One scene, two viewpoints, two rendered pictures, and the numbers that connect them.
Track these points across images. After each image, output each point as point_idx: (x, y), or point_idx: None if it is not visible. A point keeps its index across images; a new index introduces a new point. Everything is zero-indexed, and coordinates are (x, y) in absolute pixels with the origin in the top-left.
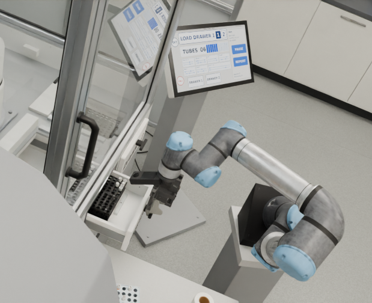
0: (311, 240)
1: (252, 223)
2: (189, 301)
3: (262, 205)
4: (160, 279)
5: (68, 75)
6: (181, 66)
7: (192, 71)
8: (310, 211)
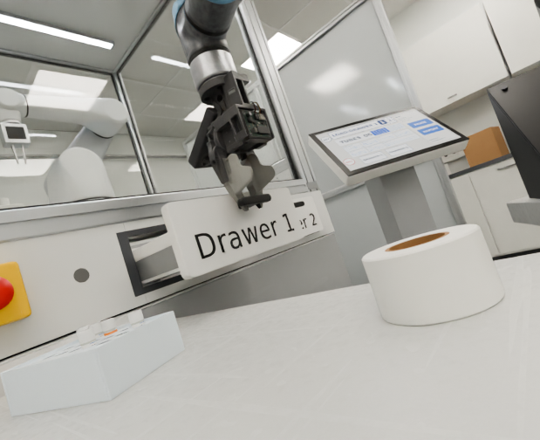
0: None
1: None
2: (375, 308)
3: None
4: (283, 309)
5: None
6: (344, 152)
7: (362, 152)
8: None
